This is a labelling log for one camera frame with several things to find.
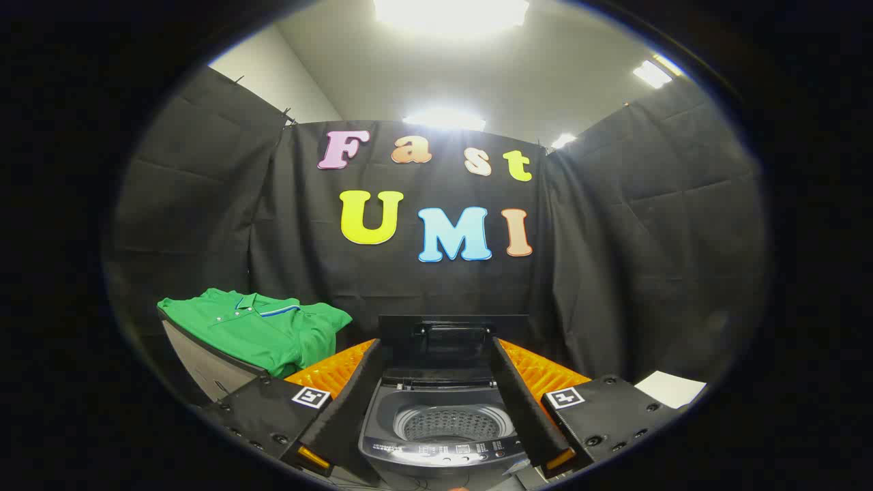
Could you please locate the green polo shirt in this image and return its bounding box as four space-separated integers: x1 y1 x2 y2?
157 288 353 379

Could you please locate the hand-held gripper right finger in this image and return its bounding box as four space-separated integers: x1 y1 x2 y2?
491 336 677 479

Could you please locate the gray cabinet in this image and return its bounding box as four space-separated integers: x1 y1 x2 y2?
157 307 271 407

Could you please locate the gray washing machine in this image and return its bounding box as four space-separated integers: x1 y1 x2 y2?
358 368 531 489

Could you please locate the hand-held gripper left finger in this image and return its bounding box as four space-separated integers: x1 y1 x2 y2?
203 338 384 478

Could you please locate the white flat sheet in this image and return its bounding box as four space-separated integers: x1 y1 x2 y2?
634 370 707 410

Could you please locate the black backdrop cloth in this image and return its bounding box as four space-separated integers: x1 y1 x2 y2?
102 65 768 410

